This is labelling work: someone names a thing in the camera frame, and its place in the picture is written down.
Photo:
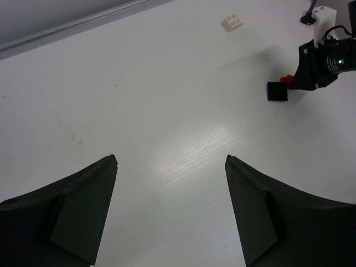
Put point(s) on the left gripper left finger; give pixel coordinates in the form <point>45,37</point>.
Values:
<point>60,224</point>

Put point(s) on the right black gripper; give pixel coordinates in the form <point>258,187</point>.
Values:
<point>319,67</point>

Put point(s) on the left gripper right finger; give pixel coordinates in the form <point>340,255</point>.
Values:
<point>280,225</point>

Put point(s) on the small red lego piece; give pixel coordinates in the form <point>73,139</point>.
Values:
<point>287,79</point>

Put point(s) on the tan lego brick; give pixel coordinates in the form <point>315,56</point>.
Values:
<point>232,22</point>

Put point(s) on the black square lego plate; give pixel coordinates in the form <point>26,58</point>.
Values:
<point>277,91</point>

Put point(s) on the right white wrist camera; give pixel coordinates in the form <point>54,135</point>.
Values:
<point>320,19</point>

